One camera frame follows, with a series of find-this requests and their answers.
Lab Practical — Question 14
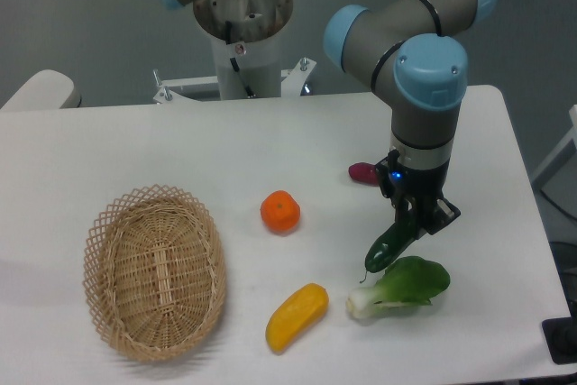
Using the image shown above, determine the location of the white frame at right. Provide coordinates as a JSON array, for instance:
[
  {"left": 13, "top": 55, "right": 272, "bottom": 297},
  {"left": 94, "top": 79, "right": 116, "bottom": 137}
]
[{"left": 529, "top": 105, "right": 576, "bottom": 190}]

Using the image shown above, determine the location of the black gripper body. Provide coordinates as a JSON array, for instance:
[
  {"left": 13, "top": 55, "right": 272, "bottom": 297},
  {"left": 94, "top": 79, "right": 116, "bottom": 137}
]
[{"left": 375, "top": 149, "right": 449, "bottom": 218}]

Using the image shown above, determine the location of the white chair armrest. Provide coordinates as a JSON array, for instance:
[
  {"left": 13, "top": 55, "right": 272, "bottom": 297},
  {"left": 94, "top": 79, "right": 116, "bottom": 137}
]
[{"left": 1, "top": 69, "right": 82, "bottom": 113}]

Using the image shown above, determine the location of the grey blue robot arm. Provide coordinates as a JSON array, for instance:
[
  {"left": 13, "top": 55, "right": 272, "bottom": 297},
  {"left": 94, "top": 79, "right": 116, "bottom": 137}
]
[{"left": 161, "top": 0, "right": 497, "bottom": 237}]

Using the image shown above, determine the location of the yellow mango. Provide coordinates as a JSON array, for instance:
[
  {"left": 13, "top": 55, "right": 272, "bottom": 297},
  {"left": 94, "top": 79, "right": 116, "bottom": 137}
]
[{"left": 265, "top": 283, "right": 329, "bottom": 353}]

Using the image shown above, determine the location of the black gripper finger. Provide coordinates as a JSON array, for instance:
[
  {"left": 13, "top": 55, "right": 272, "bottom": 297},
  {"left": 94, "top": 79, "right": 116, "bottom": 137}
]
[
  {"left": 417, "top": 196, "right": 461, "bottom": 238},
  {"left": 391, "top": 197, "right": 413, "bottom": 223}
]

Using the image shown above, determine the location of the green bok choy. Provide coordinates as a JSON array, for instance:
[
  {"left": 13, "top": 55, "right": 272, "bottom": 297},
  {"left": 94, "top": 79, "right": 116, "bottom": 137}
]
[{"left": 345, "top": 256, "right": 451, "bottom": 319}]

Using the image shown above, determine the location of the orange tangerine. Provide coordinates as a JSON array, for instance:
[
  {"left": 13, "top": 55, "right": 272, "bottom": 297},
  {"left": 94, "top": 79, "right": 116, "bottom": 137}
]
[{"left": 260, "top": 190, "right": 301, "bottom": 234}]

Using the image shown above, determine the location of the dark green cucumber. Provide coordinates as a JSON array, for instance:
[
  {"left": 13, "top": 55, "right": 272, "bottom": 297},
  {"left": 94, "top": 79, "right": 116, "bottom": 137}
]
[{"left": 364, "top": 215, "right": 417, "bottom": 274}]

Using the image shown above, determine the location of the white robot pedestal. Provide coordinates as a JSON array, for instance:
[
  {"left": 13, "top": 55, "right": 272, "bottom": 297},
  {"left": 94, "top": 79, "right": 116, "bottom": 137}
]
[{"left": 153, "top": 0, "right": 316, "bottom": 104}]

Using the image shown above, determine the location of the woven wicker basket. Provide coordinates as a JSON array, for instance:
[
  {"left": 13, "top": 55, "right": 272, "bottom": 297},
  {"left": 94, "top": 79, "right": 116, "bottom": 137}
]
[{"left": 83, "top": 185, "right": 226, "bottom": 362}]

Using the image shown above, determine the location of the black device at table edge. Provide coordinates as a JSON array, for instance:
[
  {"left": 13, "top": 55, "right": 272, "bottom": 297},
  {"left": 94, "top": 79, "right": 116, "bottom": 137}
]
[{"left": 542, "top": 317, "right": 576, "bottom": 365}]

